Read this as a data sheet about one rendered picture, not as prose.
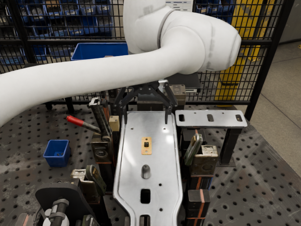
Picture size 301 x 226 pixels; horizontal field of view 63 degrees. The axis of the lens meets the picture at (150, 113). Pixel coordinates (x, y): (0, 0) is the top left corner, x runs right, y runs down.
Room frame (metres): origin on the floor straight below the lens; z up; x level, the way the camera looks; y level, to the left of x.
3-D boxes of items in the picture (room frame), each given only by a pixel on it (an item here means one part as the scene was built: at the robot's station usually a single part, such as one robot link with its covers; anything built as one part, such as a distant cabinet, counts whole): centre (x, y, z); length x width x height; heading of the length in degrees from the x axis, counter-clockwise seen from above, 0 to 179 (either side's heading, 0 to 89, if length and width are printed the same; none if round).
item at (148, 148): (0.60, 0.01, 1.01); 0.08 x 0.04 x 0.01; 0
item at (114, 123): (0.68, 0.14, 0.88); 0.04 x 0.04 x 0.36; 0
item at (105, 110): (0.70, 0.17, 0.95); 0.03 x 0.01 x 0.50; 0
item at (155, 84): (0.60, 0.02, 1.29); 0.08 x 0.07 x 0.09; 90
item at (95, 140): (0.60, 0.18, 0.88); 0.07 x 0.06 x 0.35; 90
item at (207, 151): (0.54, -0.19, 0.87); 0.12 x 0.09 x 0.35; 90
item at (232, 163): (0.75, -0.37, 0.84); 0.11 x 0.06 x 0.29; 90
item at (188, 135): (0.68, -0.17, 0.84); 0.11 x 0.10 x 0.28; 90
